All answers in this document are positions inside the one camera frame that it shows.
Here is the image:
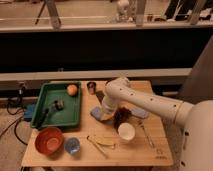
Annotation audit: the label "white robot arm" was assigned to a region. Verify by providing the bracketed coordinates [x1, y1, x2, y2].
[102, 77, 213, 171]

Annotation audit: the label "dark red grape bunch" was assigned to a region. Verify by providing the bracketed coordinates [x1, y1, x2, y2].
[113, 107, 131, 129]

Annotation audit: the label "black rectangular remote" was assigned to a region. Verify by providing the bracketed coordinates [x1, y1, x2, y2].
[96, 91, 104, 102]

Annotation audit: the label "wooden tongs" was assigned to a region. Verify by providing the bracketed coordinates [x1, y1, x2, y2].
[86, 135, 109, 159]

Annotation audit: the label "grey folded cloth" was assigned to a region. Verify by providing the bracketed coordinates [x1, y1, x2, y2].
[131, 108, 149, 119]

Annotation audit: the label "blue glass cup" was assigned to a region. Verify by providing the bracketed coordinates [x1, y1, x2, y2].
[64, 137, 80, 155]

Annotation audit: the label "green plastic tray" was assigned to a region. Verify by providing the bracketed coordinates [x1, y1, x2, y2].
[31, 82, 81, 129]

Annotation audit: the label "orange peach fruit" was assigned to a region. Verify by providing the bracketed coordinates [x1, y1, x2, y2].
[67, 84, 78, 96]

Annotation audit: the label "black cables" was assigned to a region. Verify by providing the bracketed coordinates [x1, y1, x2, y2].
[0, 84, 29, 146]

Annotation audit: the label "blue box beside table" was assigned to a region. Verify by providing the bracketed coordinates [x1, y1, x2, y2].
[24, 104, 35, 122]

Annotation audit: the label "white paper cup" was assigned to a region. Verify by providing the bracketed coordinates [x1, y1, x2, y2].
[118, 123, 135, 143]

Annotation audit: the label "blue sponge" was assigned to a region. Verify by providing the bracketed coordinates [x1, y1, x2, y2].
[90, 107, 103, 121]

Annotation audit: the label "red bowl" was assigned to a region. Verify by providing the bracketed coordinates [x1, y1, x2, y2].
[35, 127, 64, 156]

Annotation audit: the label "small round metal object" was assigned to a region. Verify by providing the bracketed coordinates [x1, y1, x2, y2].
[55, 100, 64, 110]

